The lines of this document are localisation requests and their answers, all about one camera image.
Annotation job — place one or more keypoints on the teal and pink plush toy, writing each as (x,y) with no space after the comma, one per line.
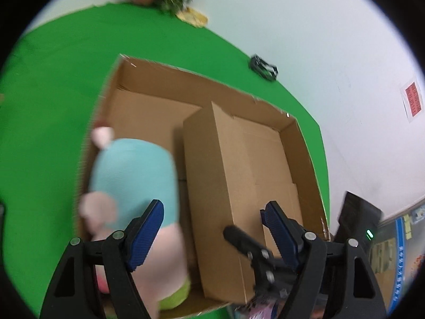
(132,172)

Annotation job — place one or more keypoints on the blue cartoon game box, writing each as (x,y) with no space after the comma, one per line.
(262,312)

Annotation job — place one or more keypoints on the blue bordered printed board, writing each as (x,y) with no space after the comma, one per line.
(401,239)

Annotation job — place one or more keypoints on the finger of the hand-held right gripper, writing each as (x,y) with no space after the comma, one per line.
(239,236)

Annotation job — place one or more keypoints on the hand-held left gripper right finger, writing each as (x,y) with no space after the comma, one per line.
(279,232)

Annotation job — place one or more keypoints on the black plastic bracket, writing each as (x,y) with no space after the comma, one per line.
(262,68)

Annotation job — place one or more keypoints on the large cardboard box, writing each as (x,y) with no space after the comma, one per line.
(199,89)

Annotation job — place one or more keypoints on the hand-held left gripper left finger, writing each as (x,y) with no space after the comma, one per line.
(146,236)

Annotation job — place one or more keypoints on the red wall notice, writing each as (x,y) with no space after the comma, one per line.
(413,101)

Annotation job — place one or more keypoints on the small inner cardboard box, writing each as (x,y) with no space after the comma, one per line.
(215,172)

